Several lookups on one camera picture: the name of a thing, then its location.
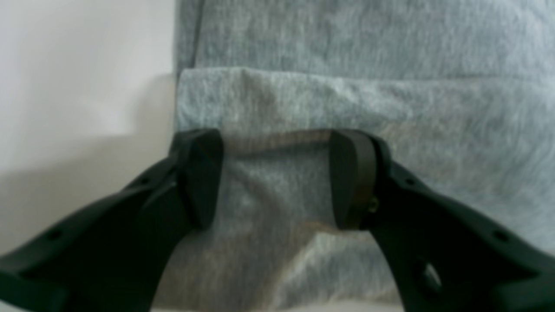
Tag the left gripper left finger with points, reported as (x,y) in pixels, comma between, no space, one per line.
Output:
(110,255)

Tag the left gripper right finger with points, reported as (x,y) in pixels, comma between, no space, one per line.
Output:
(444,256)

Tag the grey T-shirt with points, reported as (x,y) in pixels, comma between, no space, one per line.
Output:
(462,91)

